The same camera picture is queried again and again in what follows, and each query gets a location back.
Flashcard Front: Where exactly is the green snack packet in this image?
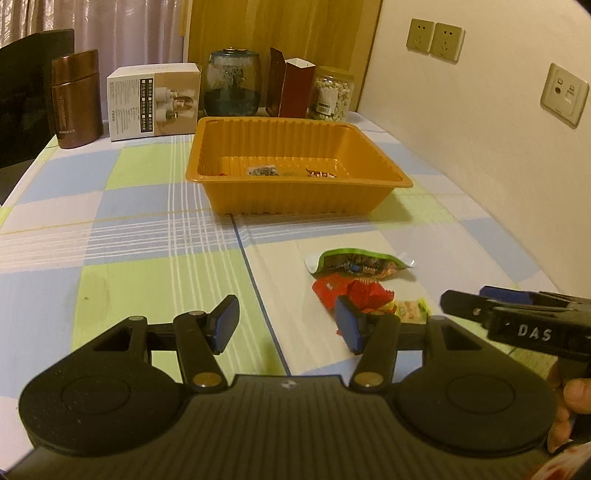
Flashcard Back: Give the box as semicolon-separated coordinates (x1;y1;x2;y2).
305;248;417;282

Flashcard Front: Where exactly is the dark glass jar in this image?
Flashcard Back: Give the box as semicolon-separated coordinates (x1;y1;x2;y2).
203;47;262;117

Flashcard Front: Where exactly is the large beige wall socket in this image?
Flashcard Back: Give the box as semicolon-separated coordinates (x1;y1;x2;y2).
540;63;590;129

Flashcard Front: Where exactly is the white cardboard box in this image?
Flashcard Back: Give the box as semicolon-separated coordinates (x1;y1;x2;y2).
106;64;202;142

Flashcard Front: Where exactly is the clear plastic nut jar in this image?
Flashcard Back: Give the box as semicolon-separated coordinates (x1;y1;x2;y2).
308;66;356;123

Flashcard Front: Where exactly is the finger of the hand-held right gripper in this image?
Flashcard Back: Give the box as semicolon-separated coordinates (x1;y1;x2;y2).
479;285;583;309
440;290;495;329

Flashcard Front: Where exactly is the pale pink curtain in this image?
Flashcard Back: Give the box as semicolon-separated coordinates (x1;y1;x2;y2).
0;0;192;77

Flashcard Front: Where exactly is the orange-red crinkled snack packet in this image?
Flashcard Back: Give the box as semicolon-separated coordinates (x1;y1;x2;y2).
346;279;396;315

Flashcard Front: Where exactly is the red-brown open carton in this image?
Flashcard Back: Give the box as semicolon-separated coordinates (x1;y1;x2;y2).
265;47;317;119

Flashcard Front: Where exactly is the person's right hand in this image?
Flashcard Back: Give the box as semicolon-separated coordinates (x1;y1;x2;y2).
547;376;591;454

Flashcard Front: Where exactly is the orange plastic tray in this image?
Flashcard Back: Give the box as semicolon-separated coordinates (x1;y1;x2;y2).
185;116;413;216

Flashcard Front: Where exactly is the checked tablecloth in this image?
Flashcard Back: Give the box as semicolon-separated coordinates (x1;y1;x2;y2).
0;111;568;407

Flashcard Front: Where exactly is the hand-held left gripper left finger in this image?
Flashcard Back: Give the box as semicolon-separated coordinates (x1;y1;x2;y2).
65;294;241;393

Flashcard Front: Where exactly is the red patterned cloth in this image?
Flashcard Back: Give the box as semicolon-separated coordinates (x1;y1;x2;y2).
549;440;591;480

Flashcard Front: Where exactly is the yellow wooden door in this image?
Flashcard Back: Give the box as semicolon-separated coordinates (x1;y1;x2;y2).
187;0;384;112

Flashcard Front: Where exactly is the brown metal canister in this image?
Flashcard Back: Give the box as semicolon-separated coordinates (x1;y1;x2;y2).
50;49;105;150

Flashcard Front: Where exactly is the yellow-green snack packet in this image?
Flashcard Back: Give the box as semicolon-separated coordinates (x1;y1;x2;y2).
383;299;431;321

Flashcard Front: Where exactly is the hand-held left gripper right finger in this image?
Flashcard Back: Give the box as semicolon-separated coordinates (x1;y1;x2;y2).
335;295;511;393

